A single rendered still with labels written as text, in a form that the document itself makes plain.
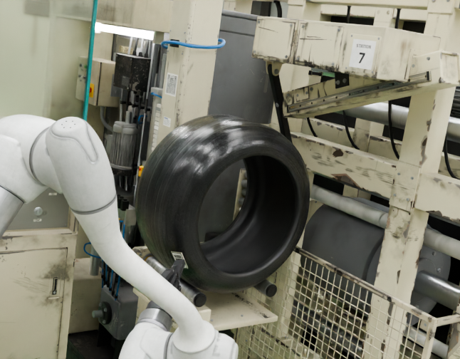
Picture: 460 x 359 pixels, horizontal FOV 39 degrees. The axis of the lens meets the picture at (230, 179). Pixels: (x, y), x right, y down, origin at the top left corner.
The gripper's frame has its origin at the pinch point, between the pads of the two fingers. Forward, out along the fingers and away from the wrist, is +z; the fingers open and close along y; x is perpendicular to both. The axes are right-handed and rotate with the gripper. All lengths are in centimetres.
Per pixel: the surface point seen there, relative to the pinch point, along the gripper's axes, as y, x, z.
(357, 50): -38, 58, 44
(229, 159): -20.9, 18.0, 22.2
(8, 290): 15, -78, 19
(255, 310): 38.3, 8.9, 22.7
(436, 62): -31, 79, 41
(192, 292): 14.0, -1.6, 6.0
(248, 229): 22, 7, 48
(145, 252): 12.3, -24.6, 27.6
